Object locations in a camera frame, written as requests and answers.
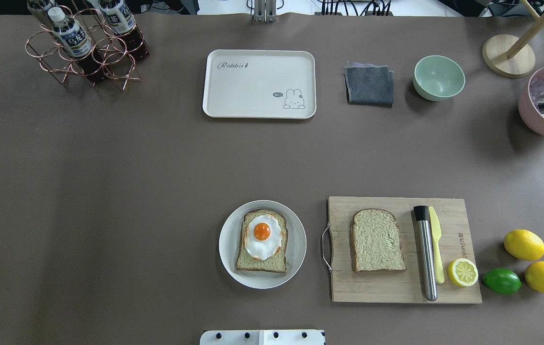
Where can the white round plate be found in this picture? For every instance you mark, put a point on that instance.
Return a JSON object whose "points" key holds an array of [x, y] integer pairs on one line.
{"points": [[295, 254]]}

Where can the cream rabbit tray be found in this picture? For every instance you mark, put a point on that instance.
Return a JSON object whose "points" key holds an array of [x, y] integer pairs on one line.
{"points": [[271, 84]]}

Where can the fried egg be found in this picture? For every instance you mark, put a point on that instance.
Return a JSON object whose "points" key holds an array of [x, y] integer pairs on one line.
{"points": [[263, 237]]}

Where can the grey folded cloth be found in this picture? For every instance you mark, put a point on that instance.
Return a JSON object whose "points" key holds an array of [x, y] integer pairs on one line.
{"points": [[368, 84]]}

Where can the yellow plastic knife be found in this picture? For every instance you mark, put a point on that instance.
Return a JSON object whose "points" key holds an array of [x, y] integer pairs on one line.
{"points": [[436, 233]]}

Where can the bamboo cutting board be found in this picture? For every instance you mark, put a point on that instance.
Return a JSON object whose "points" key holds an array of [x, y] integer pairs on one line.
{"points": [[385, 286]]}

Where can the mint green bowl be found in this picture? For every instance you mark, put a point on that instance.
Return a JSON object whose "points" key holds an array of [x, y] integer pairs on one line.
{"points": [[438, 78]]}

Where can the lemon half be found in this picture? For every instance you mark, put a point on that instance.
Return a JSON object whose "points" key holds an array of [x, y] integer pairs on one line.
{"points": [[463, 272]]}

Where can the right tea bottle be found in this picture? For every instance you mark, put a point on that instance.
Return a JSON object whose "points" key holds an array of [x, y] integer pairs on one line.
{"points": [[122, 22]]}

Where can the tea bottle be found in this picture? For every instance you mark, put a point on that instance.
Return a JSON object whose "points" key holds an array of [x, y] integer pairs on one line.
{"points": [[77, 43], [122, 22], [39, 9]]}

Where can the front tea bottle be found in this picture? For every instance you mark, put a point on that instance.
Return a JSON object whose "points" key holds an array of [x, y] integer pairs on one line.
{"points": [[77, 43]]}

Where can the green lime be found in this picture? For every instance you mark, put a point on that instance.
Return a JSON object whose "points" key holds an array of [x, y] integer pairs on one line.
{"points": [[502, 281]]}

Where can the upper whole lemon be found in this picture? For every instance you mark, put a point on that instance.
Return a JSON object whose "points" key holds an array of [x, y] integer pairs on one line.
{"points": [[524, 245]]}

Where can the wooden stand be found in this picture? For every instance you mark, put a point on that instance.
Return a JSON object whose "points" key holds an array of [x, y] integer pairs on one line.
{"points": [[510, 56]]}

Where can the left rear tea bottle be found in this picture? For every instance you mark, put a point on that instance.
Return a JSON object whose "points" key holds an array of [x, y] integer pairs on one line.
{"points": [[39, 9]]}

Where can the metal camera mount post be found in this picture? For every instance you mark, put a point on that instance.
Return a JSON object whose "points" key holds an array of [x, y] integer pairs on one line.
{"points": [[264, 11]]}

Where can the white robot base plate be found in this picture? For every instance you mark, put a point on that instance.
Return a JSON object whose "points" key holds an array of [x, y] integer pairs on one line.
{"points": [[264, 337]]}

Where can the copper wire bottle rack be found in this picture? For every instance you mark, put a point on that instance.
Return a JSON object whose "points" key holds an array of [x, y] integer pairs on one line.
{"points": [[119, 66]]}

